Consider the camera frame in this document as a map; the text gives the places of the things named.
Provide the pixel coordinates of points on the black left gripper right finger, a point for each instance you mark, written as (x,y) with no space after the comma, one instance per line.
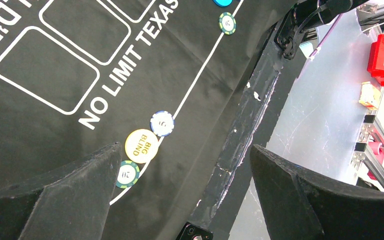
(301,204)

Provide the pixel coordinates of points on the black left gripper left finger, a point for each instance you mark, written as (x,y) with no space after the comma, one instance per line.
(67,203)

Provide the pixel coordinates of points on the green poker chip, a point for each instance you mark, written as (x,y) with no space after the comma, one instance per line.
(129,173)
(227,23)

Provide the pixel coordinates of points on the yellow big blind button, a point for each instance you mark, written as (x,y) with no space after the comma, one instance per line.
(141,146)

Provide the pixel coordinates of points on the white blue poker chip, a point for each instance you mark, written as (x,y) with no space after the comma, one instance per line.
(162,123)

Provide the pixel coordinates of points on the blue small blind button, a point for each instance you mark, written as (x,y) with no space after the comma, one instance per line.
(223,3)

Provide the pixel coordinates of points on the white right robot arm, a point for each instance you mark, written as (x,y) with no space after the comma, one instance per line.
(307,15)

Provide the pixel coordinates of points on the black poker felt mat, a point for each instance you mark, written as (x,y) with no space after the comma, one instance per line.
(78,75)

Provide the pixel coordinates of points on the aluminium frame rail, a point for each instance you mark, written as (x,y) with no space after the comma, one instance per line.
(368,156)

